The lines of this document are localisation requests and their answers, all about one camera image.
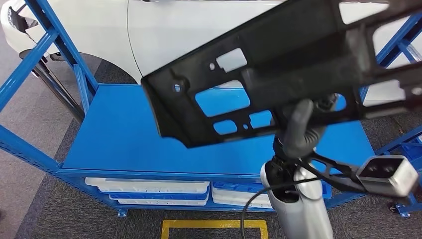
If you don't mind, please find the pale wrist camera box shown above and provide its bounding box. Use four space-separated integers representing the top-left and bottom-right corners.
298 151 420 199

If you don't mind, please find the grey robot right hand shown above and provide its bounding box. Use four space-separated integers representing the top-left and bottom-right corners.
282 94 338 160

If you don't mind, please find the blue metal shelf rack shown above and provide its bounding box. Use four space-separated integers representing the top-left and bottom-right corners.
0 0 422 219

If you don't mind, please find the black plastic frame part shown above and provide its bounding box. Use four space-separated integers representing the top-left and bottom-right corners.
140 0 422 149

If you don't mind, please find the blue plastic bin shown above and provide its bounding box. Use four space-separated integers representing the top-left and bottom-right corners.
212 181 332 199
108 193 209 201

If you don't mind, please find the dark metal strut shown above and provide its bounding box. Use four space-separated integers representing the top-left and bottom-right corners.
19 49 86 123

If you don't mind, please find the white plastic bin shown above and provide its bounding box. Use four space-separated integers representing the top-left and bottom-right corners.
117 196 209 207
212 198 274 210
211 186 272 205

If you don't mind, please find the white car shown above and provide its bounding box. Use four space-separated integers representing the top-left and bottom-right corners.
0 0 422 106

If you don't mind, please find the yellow floor tape square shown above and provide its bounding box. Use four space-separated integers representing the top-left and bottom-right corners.
161 220 269 239

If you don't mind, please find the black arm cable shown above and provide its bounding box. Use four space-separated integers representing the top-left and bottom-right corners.
240 176 322 239

